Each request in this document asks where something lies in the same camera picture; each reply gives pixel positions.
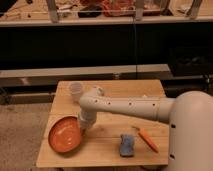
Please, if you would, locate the orange ceramic bowl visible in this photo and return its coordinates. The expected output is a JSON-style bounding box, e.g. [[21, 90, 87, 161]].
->
[[48, 116, 82, 153]]

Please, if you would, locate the white plastic cup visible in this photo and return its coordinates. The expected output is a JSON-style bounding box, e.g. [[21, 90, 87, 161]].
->
[[69, 81, 84, 102]]

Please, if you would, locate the wooden table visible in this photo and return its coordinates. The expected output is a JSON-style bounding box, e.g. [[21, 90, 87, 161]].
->
[[36, 80, 168, 168]]

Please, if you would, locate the black vertical cable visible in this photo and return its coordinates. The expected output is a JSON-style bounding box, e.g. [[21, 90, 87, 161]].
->
[[132, 16, 139, 80]]

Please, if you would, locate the orange toy carrot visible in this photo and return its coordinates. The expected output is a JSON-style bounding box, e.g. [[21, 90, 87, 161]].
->
[[134, 126, 159, 153]]

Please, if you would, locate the red cloth on shelf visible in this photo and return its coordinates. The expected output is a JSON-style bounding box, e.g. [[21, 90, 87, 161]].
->
[[102, 0, 135, 17]]

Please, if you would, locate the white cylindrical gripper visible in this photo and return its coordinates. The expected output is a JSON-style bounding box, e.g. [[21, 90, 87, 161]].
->
[[78, 113, 97, 130]]

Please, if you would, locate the grey metal shelf rail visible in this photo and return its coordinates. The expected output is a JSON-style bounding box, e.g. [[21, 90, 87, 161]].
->
[[0, 64, 172, 87]]

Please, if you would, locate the blue sponge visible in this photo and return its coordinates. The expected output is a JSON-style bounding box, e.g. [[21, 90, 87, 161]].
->
[[119, 134, 135, 157]]

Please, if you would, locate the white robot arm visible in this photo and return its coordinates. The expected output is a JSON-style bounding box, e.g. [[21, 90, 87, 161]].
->
[[78, 87, 213, 171]]

